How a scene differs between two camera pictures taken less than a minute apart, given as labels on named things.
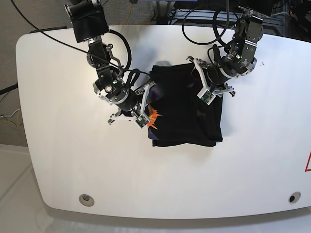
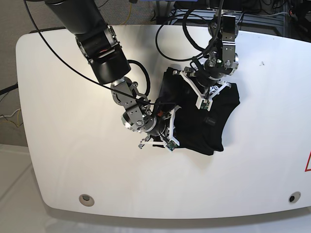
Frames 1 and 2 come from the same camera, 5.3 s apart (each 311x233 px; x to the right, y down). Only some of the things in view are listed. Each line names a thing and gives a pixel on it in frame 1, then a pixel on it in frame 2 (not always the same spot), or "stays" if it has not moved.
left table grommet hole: x=86 y=200 stays
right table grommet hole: x=294 y=197 stays
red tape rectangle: x=307 y=169 stays
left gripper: x=126 y=98 -> x=139 y=118
